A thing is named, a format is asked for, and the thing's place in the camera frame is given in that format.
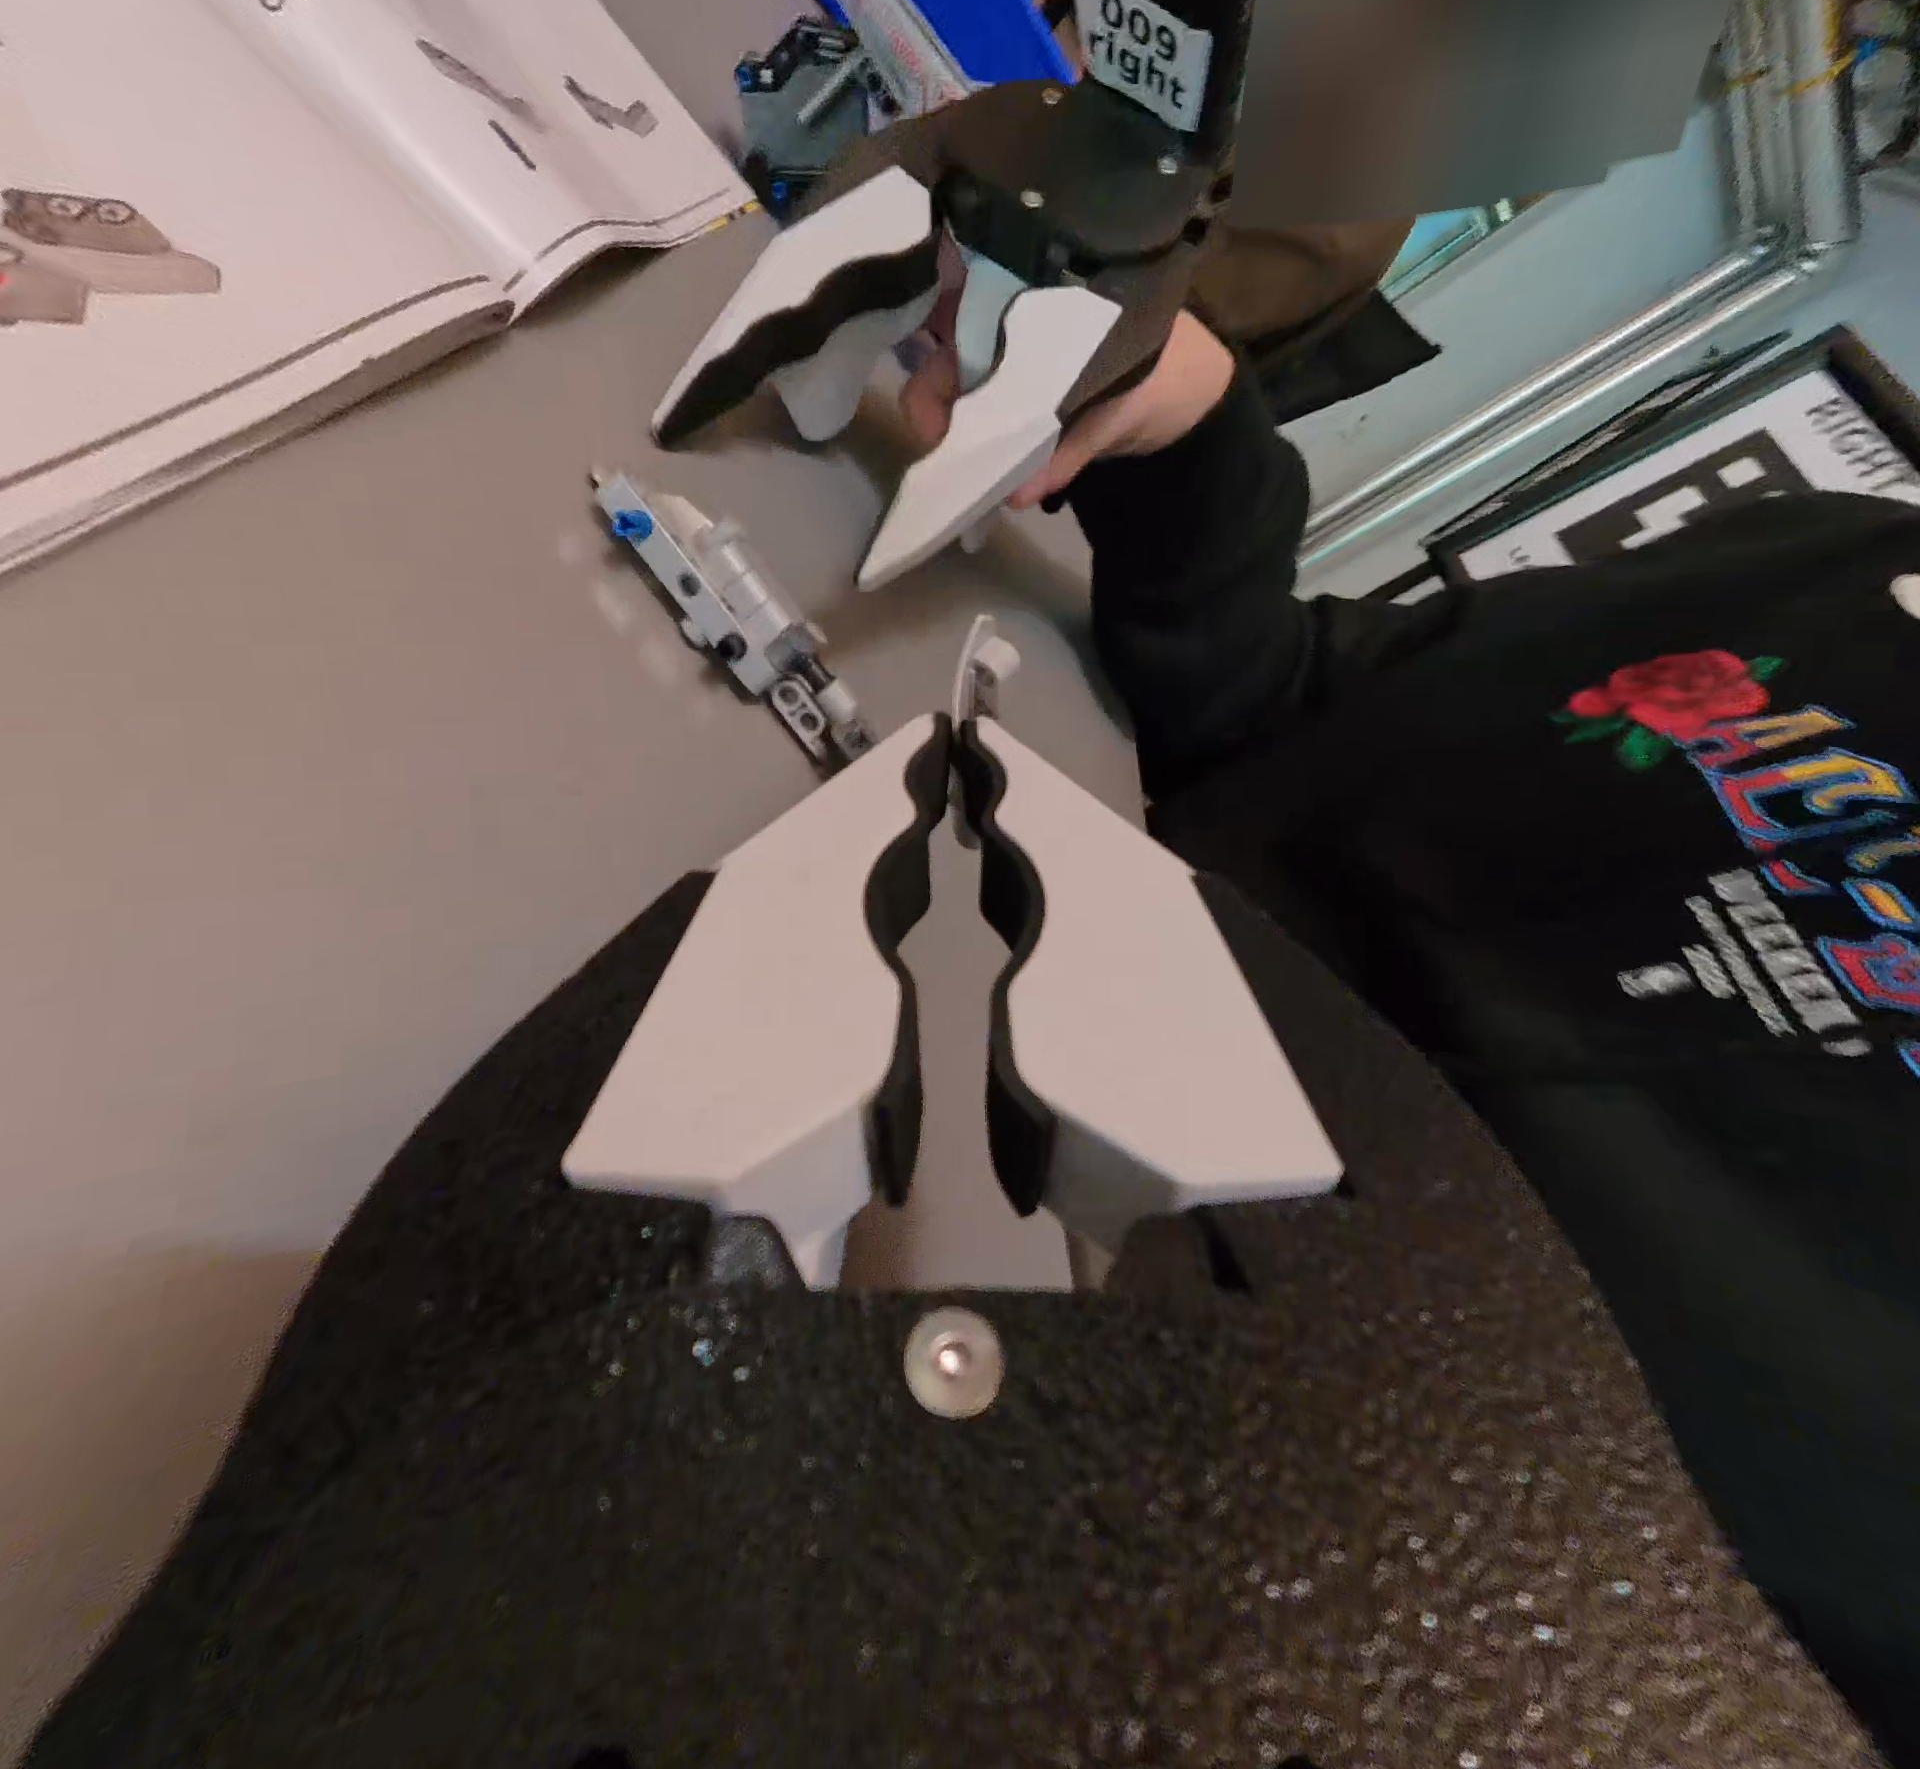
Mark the brick instruction booklet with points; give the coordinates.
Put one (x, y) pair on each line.
(301, 119)

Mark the metal rail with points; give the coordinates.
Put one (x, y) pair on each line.
(1576, 376)

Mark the framed marker sign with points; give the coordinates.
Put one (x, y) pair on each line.
(1726, 479)

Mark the person's black sweater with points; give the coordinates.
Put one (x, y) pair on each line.
(1576, 976)

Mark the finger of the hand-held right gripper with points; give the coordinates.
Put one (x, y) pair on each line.
(1006, 436)
(811, 269)

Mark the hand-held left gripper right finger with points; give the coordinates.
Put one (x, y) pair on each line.
(1171, 1035)

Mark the blue red brick vehicle model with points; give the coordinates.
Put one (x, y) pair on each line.
(818, 89)

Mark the small grey brick panel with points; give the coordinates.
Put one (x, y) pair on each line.
(977, 689)

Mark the person's right forearm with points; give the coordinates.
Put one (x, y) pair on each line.
(1201, 570)

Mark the long grey brick assembly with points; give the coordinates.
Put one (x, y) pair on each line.
(736, 598)

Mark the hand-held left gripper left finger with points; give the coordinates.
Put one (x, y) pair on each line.
(722, 1035)

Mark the person's right hand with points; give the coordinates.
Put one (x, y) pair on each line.
(1156, 404)

